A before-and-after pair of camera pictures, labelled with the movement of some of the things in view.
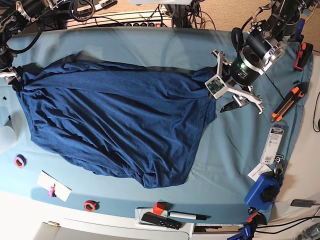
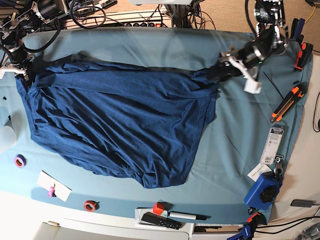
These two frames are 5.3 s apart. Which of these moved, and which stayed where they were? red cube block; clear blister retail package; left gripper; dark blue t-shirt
Moved: left gripper
Stayed: clear blister retail package; dark blue t-shirt; red cube block
